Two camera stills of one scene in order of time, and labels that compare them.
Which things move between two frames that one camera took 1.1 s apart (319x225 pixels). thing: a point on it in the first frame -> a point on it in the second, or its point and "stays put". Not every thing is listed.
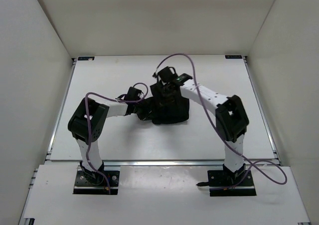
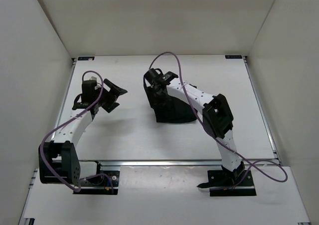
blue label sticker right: x=233 y=57 stays put
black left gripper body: x=141 y=110 -> x=107 y=97
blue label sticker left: x=85 y=58 stays put
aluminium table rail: x=185 y=163 stays put
